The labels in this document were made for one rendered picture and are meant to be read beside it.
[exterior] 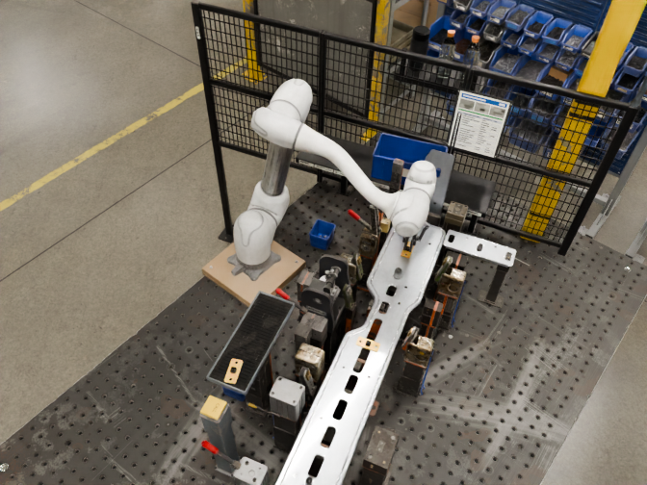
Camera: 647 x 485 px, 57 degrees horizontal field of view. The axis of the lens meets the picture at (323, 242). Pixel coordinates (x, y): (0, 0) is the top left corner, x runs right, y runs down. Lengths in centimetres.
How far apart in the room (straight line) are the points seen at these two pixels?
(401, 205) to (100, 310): 216
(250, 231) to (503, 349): 117
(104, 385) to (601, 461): 233
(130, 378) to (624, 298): 216
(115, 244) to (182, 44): 235
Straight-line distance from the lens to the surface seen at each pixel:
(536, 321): 278
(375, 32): 413
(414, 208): 202
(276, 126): 216
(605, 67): 250
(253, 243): 256
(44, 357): 361
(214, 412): 191
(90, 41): 595
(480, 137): 269
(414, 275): 240
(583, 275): 302
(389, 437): 201
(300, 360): 207
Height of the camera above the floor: 286
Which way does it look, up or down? 49 degrees down
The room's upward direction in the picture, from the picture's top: 2 degrees clockwise
